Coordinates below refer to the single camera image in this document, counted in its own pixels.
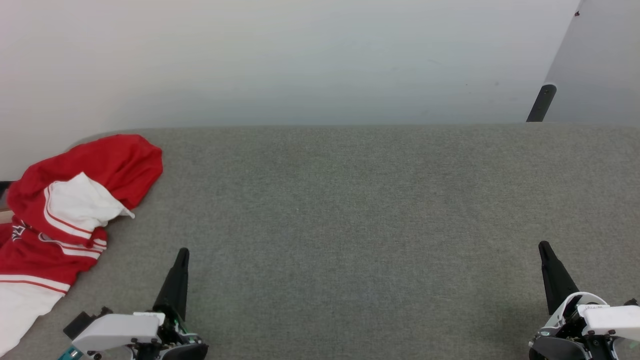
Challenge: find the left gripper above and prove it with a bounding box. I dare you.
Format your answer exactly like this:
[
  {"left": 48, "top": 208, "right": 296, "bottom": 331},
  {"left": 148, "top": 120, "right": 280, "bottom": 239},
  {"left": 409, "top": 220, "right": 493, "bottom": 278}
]
[{"left": 71, "top": 247, "right": 209, "bottom": 360}]

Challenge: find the black post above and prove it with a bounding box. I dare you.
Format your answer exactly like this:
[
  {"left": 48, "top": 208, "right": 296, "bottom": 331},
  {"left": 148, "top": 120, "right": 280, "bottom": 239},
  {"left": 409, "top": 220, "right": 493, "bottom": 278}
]
[{"left": 525, "top": 83, "right": 558, "bottom": 123}]

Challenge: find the red and white basketball jersey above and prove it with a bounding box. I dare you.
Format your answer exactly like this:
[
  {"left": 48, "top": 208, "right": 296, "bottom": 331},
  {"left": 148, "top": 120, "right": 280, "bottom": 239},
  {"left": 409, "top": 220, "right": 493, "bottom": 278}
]
[{"left": 0, "top": 133, "right": 164, "bottom": 357}]

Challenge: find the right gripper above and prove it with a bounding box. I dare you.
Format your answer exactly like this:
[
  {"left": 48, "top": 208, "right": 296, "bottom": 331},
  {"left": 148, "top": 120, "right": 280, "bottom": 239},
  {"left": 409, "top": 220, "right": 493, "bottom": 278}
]
[{"left": 529, "top": 241, "right": 640, "bottom": 360}]

